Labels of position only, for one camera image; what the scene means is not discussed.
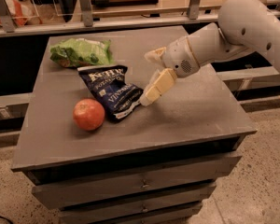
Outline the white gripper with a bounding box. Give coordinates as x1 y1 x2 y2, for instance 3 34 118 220
140 36 200 106

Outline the blue chip bag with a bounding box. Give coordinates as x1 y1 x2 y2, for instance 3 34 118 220
78 64 143 121

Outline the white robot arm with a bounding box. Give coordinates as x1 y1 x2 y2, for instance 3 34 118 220
140 0 280 106

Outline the red apple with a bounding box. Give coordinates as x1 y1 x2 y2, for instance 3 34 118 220
73 99 105 131

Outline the green chip bag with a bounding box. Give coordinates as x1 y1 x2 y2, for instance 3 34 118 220
50 38 113 68

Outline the orange white bag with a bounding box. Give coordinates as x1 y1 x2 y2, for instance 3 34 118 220
0 0 42 26

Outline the grey drawer cabinet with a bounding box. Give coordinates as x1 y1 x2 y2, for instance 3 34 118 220
11 25 259 224

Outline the top drawer knob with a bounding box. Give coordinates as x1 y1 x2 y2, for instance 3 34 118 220
141 179 150 189

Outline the drawer knob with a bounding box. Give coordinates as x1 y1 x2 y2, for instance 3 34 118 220
142 204 148 213
141 179 150 189

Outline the metal railing frame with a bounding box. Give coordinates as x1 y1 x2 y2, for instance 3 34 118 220
0 0 280 39

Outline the black cable on floor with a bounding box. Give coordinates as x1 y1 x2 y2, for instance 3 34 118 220
0 214 15 224

